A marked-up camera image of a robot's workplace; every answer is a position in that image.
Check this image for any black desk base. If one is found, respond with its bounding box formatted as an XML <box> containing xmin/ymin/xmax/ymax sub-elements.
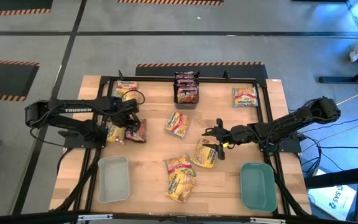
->
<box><xmin>318</xmin><ymin>58</ymin><xmax>358</xmax><ymax>85</ymax></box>

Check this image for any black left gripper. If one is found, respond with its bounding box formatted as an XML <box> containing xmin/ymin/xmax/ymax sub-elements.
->
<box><xmin>112</xmin><ymin>98</ymin><xmax>142</xmax><ymax>131</ymax></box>

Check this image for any teal green plastic bin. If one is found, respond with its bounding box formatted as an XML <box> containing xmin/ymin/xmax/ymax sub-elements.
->
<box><xmin>240</xmin><ymin>162</ymin><xmax>278</xmax><ymax>213</ymax></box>

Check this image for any black left wrist camera cable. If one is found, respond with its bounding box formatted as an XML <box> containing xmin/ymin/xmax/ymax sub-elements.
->
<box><xmin>121</xmin><ymin>90</ymin><xmax>145</xmax><ymax>105</ymax></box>

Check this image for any silver metal bracket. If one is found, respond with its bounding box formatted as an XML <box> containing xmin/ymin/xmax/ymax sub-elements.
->
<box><xmin>249</xmin><ymin>217</ymin><xmax>287</xmax><ymax>224</ymax></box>
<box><xmin>77</xmin><ymin>213</ymin><xmax>114</xmax><ymax>222</ymax></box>

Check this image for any black mat with striped edge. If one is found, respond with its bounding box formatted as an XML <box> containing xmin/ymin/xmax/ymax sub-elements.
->
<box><xmin>117</xmin><ymin>0</ymin><xmax>224</xmax><ymax>6</ymax></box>
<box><xmin>134</xmin><ymin>61</ymin><xmax>269</xmax><ymax>80</ymax></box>
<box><xmin>0</xmin><ymin>0</ymin><xmax>54</xmax><ymax>18</ymax></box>
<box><xmin>0</xmin><ymin>59</ymin><xmax>40</xmax><ymax>102</ymax></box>

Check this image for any black aluminium rig frame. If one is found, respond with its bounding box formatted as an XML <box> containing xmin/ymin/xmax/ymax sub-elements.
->
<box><xmin>73</xmin><ymin>70</ymin><xmax>295</xmax><ymax>217</ymax></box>

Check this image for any black Maruchan fire noodle pack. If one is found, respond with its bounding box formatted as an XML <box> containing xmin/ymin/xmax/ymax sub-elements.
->
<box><xmin>176</xmin><ymin>85</ymin><xmax>200</xmax><ymax>105</ymax></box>
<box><xmin>125</xmin><ymin>119</ymin><xmax>148</xmax><ymax>144</ymax></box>
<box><xmin>174</xmin><ymin>71</ymin><xmax>200</xmax><ymax>79</ymax></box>
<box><xmin>175</xmin><ymin>77</ymin><xmax>198</xmax><ymax>86</ymax></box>

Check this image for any black cable bundle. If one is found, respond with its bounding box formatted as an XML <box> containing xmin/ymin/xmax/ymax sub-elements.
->
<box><xmin>54</xmin><ymin>148</ymin><xmax>101</xmax><ymax>213</ymax></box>
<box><xmin>265</xmin><ymin>154</ymin><xmax>311</xmax><ymax>216</ymax></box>

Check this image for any black crossbar beam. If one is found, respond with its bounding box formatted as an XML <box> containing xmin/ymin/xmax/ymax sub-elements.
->
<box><xmin>0</xmin><ymin>211</ymin><xmax>358</xmax><ymax>224</ymax></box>

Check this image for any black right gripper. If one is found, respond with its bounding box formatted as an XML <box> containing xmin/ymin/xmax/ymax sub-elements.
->
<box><xmin>202</xmin><ymin>118</ymin><xmax>242</xmax><ymax>161</ymax></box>

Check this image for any pale grey plastic bin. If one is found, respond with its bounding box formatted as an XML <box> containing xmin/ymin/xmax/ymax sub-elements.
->
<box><xmin>97</xmin><ymin>155</ymin><xmax>131</xmax><ymax>204</ymax></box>

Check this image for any dark translucent plastic bin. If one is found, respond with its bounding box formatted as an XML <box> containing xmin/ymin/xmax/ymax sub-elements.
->
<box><xmin>172</xmin><ymin>70</ymin><xmax>201</xmax><ymax>110</ymax></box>

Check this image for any white printed cardboard box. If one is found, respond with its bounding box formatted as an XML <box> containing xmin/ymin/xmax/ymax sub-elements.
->
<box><xmin>308</xmin><ymin>183</ymin><xmax>357</xmax><ymax>222</ymax></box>

